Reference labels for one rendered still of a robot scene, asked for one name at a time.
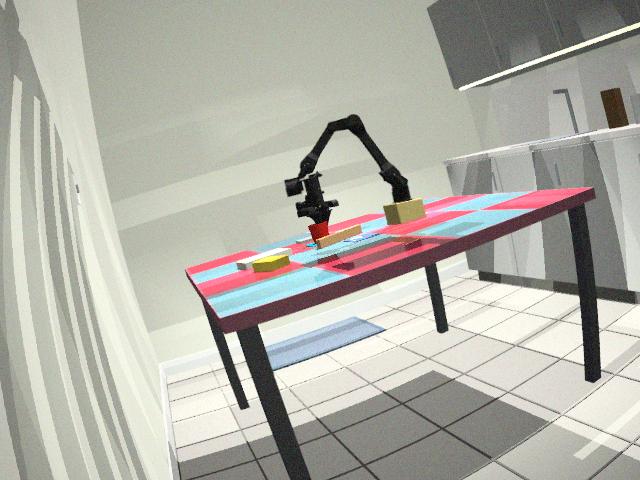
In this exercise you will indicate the white flat rectangular block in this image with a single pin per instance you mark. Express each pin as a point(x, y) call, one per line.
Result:
point(247, 263)

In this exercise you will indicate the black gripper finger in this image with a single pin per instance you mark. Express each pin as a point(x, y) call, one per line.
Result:
point(317, 218)
point(326, 215)

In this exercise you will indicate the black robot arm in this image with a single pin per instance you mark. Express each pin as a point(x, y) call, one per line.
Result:
point(389, 172)

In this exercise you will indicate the tan flat bar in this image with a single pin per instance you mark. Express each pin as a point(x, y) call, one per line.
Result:
point(339, 236)

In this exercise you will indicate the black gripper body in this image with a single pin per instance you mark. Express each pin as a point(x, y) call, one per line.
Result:
point(316, 199)

